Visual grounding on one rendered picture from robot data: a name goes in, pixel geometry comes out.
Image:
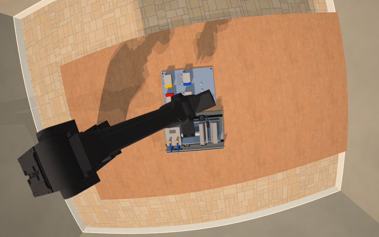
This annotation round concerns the white block with yellow end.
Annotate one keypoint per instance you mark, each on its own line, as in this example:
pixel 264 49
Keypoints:
pixel 168 81

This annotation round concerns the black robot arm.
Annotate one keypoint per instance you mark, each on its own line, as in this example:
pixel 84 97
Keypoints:
pixel 65 159

